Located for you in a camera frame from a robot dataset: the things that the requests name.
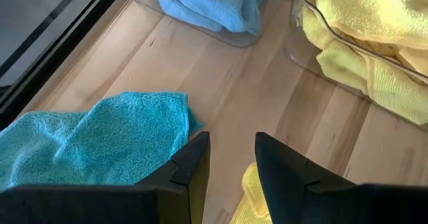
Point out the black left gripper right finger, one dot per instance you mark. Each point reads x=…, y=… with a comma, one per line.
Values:
x=317, y=200

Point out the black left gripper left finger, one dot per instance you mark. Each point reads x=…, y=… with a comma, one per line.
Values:
x=160, y=204

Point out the yellow microfiber towel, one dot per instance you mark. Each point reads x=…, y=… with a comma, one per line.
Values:
x=250, y=197
x=351, y=70
x=368, y=13

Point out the blue microfiber towel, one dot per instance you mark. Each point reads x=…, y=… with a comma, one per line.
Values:
x=174, y=6
x=227, y=13
x=100, y=140

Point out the clear plastic basket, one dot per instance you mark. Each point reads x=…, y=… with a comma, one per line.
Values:
x=294, y=50
x=244, y=40

